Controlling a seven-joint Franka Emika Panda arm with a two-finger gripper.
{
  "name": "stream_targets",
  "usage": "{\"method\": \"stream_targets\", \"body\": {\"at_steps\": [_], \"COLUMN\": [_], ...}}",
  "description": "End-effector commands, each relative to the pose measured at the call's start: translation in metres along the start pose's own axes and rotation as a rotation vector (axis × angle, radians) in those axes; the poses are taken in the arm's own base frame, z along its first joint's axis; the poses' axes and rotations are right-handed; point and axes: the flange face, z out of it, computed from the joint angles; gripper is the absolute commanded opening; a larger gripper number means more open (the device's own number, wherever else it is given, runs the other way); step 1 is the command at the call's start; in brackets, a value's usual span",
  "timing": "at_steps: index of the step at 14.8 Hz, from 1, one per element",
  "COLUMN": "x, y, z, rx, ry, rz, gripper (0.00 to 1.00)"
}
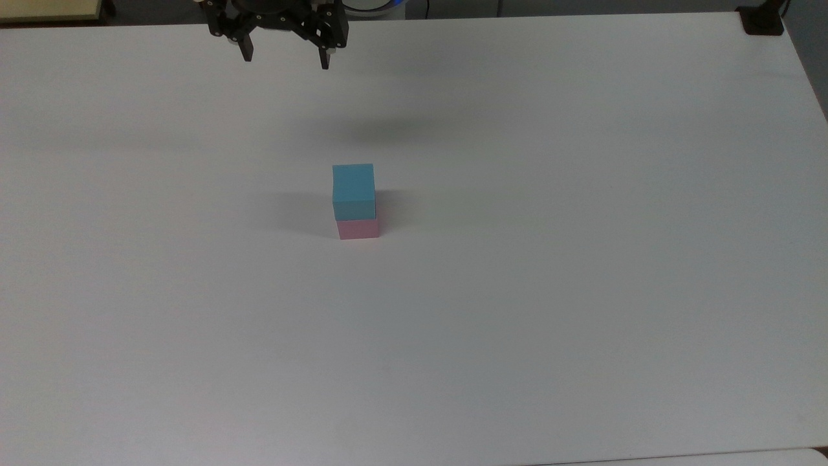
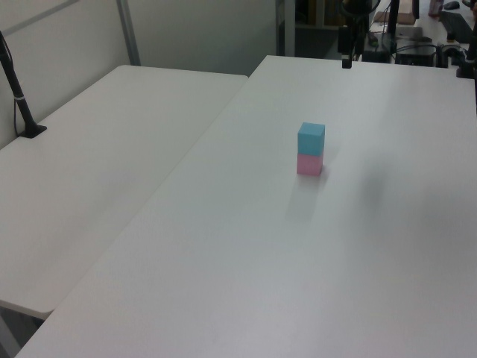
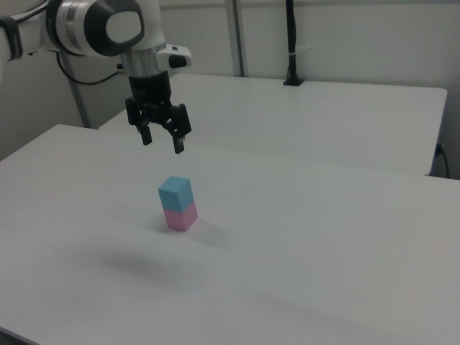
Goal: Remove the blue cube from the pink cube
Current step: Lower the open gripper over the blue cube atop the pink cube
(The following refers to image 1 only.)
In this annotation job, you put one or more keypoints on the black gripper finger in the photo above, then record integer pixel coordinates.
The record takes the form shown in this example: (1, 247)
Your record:
(228, 26)
(333, 29)

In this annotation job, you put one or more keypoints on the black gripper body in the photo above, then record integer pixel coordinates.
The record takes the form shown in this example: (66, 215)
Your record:
(278, 10)

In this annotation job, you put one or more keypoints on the blue cube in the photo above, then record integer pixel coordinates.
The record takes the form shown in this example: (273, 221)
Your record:
(353, 191)

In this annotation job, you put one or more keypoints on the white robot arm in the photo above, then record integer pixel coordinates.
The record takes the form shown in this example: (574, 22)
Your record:
(372, 4)

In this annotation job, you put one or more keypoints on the pink cube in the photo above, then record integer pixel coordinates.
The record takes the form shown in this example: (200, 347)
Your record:
(359, 229)

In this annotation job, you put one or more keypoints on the yellow wooden desk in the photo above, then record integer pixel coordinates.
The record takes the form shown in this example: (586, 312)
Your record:
(45, 9)

